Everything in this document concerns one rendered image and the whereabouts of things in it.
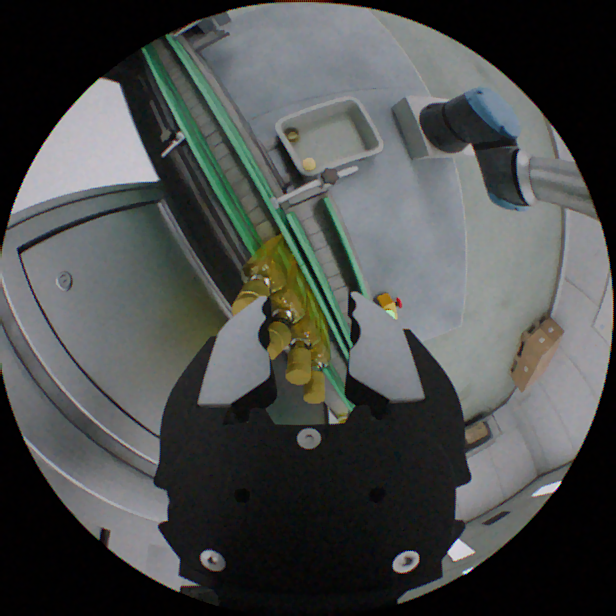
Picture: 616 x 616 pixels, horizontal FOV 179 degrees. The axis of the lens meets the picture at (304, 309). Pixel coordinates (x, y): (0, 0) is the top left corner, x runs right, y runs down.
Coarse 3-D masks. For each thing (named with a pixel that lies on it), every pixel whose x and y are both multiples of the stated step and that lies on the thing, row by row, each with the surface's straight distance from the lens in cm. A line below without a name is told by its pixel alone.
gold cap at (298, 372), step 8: (288, 352) 30; (296, 352) 28; (304, 352) 29; (288, 360) 28; (296, 360) 27; (304, 360) 27; (288, 368) 27; (296, 368) 26; (304, 368) 26; (288, 376) 27; (296, 376) 27; (304, 376) 27; (296, 384) 29
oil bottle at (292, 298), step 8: (296, 264) 40; (296, 272) 36; (288, 280) 32; (296, 280) 34; (304, 280) 40; (288, 288) 29; (296, 288) 31; (304, 288) 37; (272, 296) 30; (280, 296) 29; (288, 296) 28; (296, 296) 30; (304, 296) 35; (272, 304) 29; (280, 304) 28; (288, 304) 28; (296, 304) 29; (304, 304) 32; (272, 312) 29; (296, 312) 29; (304, 312) 31; (296, 320) 30
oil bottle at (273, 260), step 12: (276, 240) 37; (264, 252) 31; (276, 252) 31; (288, 252) 39; (252, 264) 28; (264, 264) 27; (276, 264) 28; (288, 264) 34; (252, 276) 27; (264, 276) 26; (276, 276) 27; (288, 276) 31; (276, 288) 27
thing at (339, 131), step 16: (304, 112) 54; (320, 112) 58; (336, 112) 61; (352, 112) 61; (304, 128) 60; (320, 128) 60; (336, 128) 61; (352, 128) 61; (368, 128) 57; (288, 144) 51; (304, 144) 58; (320, 144) 58; (336, 144) 59; (352, 144) 60; (368, 144) 60; (320, 160) 57; (336, 160) 58; (352, 160) 51
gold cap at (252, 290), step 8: (256, 280) 24; (248, 288) 22; (256, 288) 22; (264, 288) 23; (240, 296) 21; (248, 296) 21; (256, 296) 21; (240, 304) 21; (248, 304) 21; (232, 312) 22
